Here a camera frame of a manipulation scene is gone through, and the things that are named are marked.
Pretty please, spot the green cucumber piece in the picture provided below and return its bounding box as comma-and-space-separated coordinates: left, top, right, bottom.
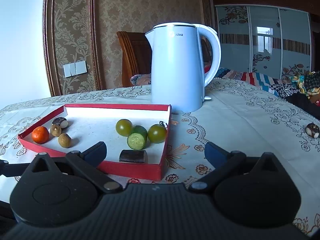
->
127, 125, 148, 150

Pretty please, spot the red shallow cardboard tray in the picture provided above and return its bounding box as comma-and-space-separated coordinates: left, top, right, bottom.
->
18, 103, 171, 181

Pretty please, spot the green tomato without stem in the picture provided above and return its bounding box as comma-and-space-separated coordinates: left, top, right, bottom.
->
116, 119, 132, 137

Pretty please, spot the tan longan fruit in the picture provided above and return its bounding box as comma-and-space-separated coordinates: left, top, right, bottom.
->
58, 133, 72, 148
50, 124, 62, 137

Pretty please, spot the dark water chestnut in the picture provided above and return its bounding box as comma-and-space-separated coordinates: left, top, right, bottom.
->
52, 117, 68, 129
305, 123, 320, 139

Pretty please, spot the patterned pillow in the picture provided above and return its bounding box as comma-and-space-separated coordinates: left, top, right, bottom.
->
130, 73, 151, 86

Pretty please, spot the green tomato with stem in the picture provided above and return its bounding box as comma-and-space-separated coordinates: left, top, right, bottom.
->
148, 121, 167, 144

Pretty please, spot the white wall light switch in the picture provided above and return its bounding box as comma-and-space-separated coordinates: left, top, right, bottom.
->
63, 61, 87, 77

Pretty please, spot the floral sliding wardrobe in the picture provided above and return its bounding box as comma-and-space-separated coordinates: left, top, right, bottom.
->
215, 5, 312, 80

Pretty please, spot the white electric kettle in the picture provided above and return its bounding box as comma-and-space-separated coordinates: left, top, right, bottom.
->
145, 22, 221, 113

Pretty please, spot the colourful zigzag blanket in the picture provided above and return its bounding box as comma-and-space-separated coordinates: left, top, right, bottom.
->
215, 65, 319, 100

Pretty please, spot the small orange tangerine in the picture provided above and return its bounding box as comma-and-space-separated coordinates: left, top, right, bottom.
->
31, 126, 49, 144

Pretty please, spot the dark sugarcane piece in tray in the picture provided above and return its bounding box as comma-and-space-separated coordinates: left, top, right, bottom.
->
119, 150, 148, 164

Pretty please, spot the white embroidered tablecloth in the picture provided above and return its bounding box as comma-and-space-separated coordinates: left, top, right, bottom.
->
1, 79, 319, 236

